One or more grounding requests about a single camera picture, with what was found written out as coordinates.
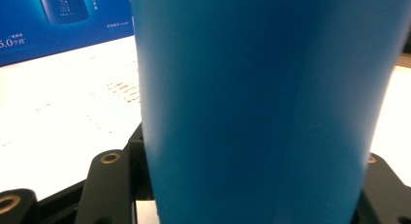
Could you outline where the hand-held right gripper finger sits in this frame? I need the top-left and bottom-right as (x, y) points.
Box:
(127, 121), (156, 202)

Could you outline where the blue bottle with white cap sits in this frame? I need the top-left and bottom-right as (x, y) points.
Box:
(129, 0), (411, 224)

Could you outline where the blue cardboard box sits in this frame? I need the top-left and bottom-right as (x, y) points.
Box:
(0, 0), (135, 67)

